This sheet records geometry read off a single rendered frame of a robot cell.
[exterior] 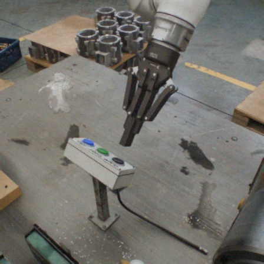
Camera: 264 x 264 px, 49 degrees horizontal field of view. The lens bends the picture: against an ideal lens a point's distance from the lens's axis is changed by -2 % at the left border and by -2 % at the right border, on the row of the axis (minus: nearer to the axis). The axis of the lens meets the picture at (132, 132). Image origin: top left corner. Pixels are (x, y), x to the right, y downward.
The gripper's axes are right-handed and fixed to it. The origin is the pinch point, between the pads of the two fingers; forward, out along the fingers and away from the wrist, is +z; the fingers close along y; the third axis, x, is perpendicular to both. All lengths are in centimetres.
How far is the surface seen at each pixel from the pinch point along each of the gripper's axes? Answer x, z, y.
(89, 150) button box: -3.3, 8.0, -6.3
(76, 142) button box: -3.5, 8.2, -10.8
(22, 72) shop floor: 145, 35, -232
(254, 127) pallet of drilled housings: 197, -6, -4
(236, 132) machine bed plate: 64, -5, 9
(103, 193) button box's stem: 5.8, 19.9, -3.7
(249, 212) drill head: 0.7, 2.8, 30.2
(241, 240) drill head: -6.4, 5.7, 31.5
